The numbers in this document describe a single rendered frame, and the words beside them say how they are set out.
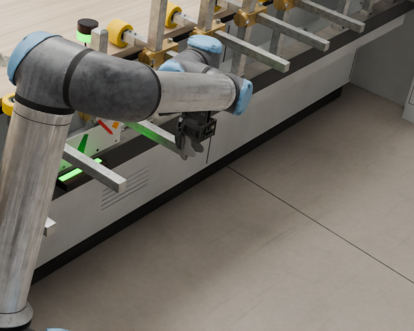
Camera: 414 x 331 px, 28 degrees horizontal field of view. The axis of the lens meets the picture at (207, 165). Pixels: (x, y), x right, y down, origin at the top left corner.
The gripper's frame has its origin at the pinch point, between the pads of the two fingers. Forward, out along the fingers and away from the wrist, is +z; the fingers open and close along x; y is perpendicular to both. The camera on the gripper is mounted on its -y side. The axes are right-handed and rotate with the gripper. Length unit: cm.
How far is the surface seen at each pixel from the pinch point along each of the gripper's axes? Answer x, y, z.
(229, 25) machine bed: 91, -52, 4
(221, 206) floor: 86, -38, 82
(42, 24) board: 14, -75, -8
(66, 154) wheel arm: -26.6, -19.5, -1.5
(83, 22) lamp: -5.4, -36.5, -28.4
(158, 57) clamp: 20.4, -28.9, -12.8
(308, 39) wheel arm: 73, -7, -13
